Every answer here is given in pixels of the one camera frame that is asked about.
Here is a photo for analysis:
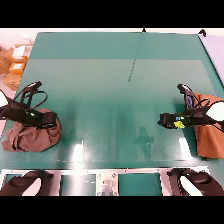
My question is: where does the orange-brown garment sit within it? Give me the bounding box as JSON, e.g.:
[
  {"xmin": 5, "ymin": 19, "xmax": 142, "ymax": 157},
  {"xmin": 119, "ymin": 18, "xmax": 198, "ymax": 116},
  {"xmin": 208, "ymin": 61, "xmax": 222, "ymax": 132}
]
[{"xmin": 192, "ymin": 92, "xmax": 224, "ymax": 160}]

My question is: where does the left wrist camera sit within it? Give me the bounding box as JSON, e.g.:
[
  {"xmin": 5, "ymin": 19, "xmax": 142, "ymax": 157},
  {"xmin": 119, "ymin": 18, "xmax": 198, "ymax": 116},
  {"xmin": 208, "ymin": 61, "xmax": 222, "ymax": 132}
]
[{"xmin": 20, "ymin": 80, "xmax": 44, "ymax": 104}]

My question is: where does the silver frame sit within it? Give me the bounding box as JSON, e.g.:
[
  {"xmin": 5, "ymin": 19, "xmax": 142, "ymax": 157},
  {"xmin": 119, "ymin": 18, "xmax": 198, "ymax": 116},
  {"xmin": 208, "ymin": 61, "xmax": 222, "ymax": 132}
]
[{"xmin": 0, "ymin": 166, "xmax": 224, "ymax": 197}]

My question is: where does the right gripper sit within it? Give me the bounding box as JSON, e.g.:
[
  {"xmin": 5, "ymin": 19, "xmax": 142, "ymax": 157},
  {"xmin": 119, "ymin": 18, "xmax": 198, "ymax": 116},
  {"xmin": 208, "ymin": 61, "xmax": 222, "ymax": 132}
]
[{"xmin": 157, "ymin": 112, "xmax": 188, "ymax": 130}]

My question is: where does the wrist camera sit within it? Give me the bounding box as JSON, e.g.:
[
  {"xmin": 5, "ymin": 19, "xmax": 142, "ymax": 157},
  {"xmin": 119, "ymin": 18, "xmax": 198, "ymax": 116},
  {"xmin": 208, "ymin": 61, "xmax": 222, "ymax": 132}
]
[
  {"xmin": 176, "ymin": 83, "xmax": 196, "ymax": 110},
  {"xmin": 20, "ymin": 80, "xmax": 44, "ymax": 104}
]

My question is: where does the black cable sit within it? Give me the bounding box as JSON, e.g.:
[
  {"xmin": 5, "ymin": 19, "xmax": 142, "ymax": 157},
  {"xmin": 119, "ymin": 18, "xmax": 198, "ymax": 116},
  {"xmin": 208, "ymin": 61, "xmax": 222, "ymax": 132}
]
[
  {"xmin": 29, "ymin": 90, "xmax": 49, "ymax": 112},
  {"xmin": 192, "ymin": 95, "xmax": 215, "ymax": 114}
]

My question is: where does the brown cardboard box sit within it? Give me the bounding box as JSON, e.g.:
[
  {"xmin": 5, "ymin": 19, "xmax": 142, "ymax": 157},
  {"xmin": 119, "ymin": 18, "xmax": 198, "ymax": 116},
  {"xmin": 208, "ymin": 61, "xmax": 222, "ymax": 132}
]
[{"xmin": 9, "ymin": 61, "xmax": 28, "ymax": 75}]

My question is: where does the brown garment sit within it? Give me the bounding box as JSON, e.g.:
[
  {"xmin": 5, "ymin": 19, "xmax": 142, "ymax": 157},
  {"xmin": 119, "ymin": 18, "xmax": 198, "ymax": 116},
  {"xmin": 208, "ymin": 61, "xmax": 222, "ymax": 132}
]
[{"xmin": 1, "ymin": 107, "xmax": 63, "ymax": 153}]

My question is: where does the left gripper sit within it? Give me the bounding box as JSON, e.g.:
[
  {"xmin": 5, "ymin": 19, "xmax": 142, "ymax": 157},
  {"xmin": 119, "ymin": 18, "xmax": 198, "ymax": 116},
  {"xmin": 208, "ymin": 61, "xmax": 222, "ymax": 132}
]
[{"xmin": 31, "ymin": 110, "xmax": 59, "ymax": 130}]

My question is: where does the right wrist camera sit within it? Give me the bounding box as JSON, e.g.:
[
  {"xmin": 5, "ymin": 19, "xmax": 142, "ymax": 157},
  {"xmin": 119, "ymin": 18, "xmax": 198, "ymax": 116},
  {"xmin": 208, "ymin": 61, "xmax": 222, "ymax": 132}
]
[{"xmin": 176, "ymin": 83, "xmax": 196, "ymax": 110}]

